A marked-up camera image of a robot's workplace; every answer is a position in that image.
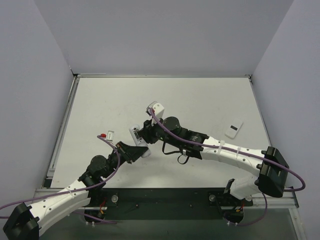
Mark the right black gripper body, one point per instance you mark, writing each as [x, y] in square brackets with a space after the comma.
[146, 132]

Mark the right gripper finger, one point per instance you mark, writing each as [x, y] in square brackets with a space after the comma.
[146, 130]
[149, 139]

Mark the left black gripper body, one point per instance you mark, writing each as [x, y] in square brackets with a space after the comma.
[122, 151]

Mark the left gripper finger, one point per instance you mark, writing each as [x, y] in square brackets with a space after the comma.
[135, 152]
[125, 146]

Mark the white remote control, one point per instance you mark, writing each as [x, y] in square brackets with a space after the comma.
[139, 141]

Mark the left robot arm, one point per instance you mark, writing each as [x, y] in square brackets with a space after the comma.
[29, 222]

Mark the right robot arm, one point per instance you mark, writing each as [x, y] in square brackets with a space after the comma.
[266, 168]

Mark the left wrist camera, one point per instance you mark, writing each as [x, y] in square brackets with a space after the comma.
[108, 136]

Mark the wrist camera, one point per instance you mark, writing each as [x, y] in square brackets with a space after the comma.
[108, 136]
[157, 108]

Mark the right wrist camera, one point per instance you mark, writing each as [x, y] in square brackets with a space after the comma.
[157, 108]

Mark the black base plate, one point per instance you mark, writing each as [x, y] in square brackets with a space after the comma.
[119, 204]

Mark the aluminium frame rail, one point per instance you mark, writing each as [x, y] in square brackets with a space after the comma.
[56, 159]

